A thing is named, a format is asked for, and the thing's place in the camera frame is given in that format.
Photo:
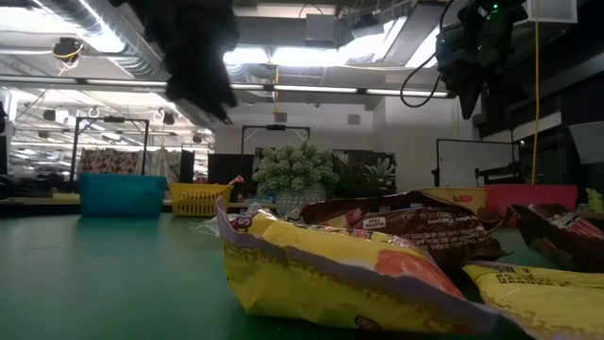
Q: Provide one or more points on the yellow Sour Patch packet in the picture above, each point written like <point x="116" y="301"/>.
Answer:
<point x="552" y="297"/>

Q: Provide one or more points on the white board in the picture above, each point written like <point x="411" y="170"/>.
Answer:
<point x="472" y="163"/>

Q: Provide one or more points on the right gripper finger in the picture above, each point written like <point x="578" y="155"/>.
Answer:
<point x="469" y="99"/>

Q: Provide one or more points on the yellow mesh basket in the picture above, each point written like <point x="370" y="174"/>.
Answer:
<point x="198" y="200"/>

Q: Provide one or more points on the ceiling light strip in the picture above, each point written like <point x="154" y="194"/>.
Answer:
<point x="311" y="88"/>
<point x="406" y="92"/>

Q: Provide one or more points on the small green object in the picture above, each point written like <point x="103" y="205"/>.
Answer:
<point x="595" y="200"/>

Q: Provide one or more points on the black camera stand frame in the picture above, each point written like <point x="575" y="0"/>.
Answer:
<point x="111" y="119"/>
<point x="276" y="127"/>

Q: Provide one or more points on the floral patterned cloth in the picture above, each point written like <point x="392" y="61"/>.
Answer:
<point x="108" y="161"/>

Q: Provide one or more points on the black panel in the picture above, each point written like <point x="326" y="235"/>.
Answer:
<point x="229" y="170"/>

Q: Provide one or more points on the green table mat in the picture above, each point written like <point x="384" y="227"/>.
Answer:
<point x="94" y="283"/>

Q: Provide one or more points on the pale green bushy plant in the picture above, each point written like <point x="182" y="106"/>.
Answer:
<point x="295" y="167"/>

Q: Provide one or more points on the small dark succulent plant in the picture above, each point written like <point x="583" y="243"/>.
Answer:
<point x="380" y="172"/>

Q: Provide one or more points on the grey ceiling box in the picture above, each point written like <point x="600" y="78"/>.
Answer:
<point x="321" y="29"/>

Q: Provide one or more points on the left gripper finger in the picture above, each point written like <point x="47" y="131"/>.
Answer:
<point x="207" y="103"/>

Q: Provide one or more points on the blue plastic bin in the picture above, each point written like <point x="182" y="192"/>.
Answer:
<point x="122" y="196"/>

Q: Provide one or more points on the red plastic bin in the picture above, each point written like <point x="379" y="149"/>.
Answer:
<point x="533" y="196"/>

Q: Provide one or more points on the black ceiling camera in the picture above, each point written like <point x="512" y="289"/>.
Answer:
<point x="67" y="48"/>

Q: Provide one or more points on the white ceiling panel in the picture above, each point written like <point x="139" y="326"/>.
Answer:
<point x="552" y="10"/>

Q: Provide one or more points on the silver ventilation duct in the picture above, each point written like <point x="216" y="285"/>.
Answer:
<point x="137" y="63"/>

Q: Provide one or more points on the purple-edged Sour Patch packet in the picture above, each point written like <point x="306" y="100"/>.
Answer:
<point x="321" y="274"/>

